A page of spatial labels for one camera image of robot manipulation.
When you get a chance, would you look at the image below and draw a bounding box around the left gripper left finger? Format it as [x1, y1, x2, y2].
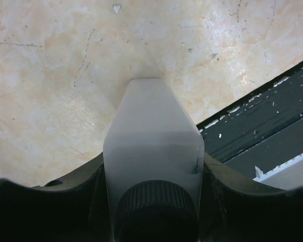
[0, 154, 113, 241]

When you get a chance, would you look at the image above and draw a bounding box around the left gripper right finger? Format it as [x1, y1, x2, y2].
[198, 154, 303, 241]

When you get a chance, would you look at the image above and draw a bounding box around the clear square bottle front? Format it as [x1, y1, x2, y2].
[103, 79, 205, 241]

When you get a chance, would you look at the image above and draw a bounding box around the white slotted cable duct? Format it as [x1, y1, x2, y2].
[254, 153, 303, 190]

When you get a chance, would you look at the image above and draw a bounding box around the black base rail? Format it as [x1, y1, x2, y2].
[197, 61, 303, 178]

